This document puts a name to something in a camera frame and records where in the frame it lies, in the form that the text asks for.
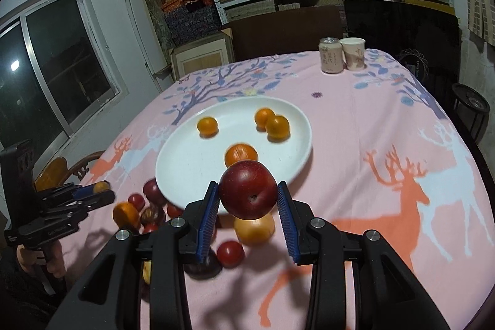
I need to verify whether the grey stone slab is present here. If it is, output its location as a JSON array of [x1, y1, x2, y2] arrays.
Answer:
[[142, 0, 174, 52]]

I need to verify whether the pink deer print tablecloth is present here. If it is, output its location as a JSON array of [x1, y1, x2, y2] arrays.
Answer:
[[64, 49, 495, 330]]

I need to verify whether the person's left hand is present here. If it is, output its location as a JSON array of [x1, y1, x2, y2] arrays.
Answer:
[[16, 240, 67, 278]]

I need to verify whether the black round stool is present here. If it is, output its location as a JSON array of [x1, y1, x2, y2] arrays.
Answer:
[[450, 83, 491, 145]]

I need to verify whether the white narrow board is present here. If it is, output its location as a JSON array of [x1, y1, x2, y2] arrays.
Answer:
[[125, 0, 174, 95]]

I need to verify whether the dark purple plum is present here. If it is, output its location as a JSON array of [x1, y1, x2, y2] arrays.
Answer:
[[183, 249, 223, 280]]

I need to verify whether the beige paper cup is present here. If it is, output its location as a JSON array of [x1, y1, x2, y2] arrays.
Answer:
[[339, 37, 366, 71]]

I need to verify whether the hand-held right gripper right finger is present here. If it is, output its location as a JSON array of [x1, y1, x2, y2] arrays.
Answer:
[[276, 181, 451, 330]]

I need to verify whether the wooden chair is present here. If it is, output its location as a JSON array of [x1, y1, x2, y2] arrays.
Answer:
[[34, 150, 105, 195]]

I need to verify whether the cardboard box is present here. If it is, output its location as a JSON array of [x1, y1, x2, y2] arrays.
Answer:
[[168, 29, 235, 83]]

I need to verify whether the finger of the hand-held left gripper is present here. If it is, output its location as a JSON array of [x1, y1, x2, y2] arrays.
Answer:
[[37, 181, 98, 206], [42, 192, 116, 223]]

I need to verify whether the sliding glass window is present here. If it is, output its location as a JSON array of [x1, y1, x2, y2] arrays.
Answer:
[[0, 0, 128, 168]]

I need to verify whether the person's left forearm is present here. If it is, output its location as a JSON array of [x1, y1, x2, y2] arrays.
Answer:
[[0, 256, 68, 330]]

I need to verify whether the brown board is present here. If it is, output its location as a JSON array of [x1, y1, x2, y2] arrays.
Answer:
[[226, 5, 345, 62]]

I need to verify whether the black panel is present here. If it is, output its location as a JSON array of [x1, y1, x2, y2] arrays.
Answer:
[[343, 0, 461, 83]]

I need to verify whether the large orange mandarin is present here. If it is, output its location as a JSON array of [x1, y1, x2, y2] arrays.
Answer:
[[225, 144, 258, 168], [112, 201, 141, 232]]

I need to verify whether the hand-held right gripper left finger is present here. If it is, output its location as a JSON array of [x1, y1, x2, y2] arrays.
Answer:
[[46, 181, 221, 330]]

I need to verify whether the red plum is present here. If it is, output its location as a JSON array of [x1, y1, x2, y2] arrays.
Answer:
[[219, 160, 278, 220], [143, 178, 169, 206]]

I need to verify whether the beige drink can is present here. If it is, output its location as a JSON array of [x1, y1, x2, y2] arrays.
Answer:
[[319, 37, 344, 75]]

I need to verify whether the yellow tomato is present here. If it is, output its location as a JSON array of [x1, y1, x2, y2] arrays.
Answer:
[[234, 214, 276, 246]]

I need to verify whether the small orange mandarin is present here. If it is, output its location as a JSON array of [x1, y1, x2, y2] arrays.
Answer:
[[254, 108, 276, 130], [197, 116, 219, 138], [265, 115, 290, 141]]

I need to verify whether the white oval plate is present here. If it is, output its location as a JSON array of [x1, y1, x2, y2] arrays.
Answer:
[[155, 97, 313, 216]]

